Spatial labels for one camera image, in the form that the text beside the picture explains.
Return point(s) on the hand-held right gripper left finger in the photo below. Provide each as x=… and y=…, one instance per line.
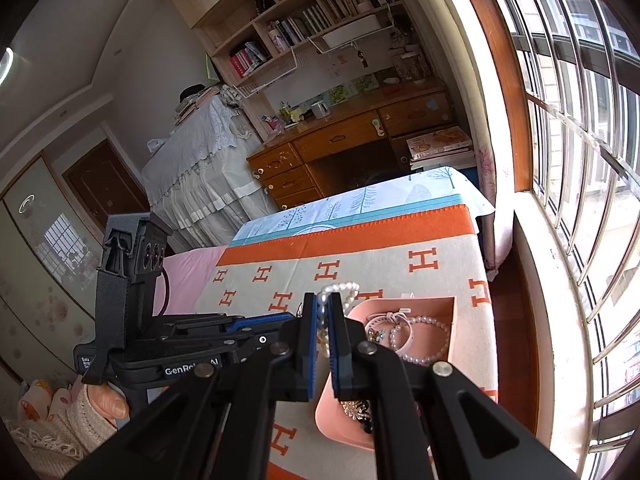
x=311, y=345

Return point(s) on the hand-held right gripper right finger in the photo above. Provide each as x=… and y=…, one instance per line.
x=336, y=350

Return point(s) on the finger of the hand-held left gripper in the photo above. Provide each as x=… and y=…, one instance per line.
x=260, y=322
x=255, y=342

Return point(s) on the small rhinestone brooch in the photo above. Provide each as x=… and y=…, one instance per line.
x=377, y=335

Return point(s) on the rhinestone hair comb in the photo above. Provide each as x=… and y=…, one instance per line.
x=355, y=410

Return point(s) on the white wristwatch with bow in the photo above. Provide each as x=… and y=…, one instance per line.
x=410, y=335

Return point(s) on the pink plastic tray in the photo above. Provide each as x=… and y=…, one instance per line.
x=430, y=307

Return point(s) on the person's left forearm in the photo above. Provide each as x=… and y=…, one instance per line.
x=65, y=435

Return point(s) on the person's left hand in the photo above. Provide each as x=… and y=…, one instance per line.
x=112, y=400

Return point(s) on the pink bedsheet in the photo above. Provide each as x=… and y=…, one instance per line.
x=190, y=275

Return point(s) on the floral sliding wardrobe door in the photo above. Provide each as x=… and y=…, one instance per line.
x=40, y=285

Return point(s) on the orange letter-print blanket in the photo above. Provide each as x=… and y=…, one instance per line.
x=380, y=240

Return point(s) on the cartoon print cushion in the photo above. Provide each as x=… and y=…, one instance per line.
x=40, y=400

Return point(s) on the brown wooden door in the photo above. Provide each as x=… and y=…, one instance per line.
x=100, y=180

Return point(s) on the white cloth covered cabinet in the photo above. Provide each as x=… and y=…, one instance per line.
x=200, y=170

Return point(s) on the blue tree-print sheet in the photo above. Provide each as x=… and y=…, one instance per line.
x=375, y=195

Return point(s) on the small white object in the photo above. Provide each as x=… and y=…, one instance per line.
x=155, y=144

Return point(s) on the wooden desk with drawers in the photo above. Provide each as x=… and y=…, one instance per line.
x=340, y=135

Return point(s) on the pile of books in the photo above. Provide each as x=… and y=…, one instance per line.
x=187, y=110

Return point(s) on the white mug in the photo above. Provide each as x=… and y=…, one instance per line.
x=320, y=110

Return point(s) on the black hat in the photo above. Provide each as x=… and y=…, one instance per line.
x=191, y=92

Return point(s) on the stack of magazines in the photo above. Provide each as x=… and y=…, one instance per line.
x=440, y=140

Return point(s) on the row of red books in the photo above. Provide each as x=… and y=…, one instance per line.
x=245, y=60

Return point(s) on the glass jar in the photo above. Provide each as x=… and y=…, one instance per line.
x=410, y=67

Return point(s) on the white oblong box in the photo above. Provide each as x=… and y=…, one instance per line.
x=352, y=30

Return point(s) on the row of shelf books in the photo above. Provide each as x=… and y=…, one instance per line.
x=325, y=15

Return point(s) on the window with metal bars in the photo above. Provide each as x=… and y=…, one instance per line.
x=575, y=135

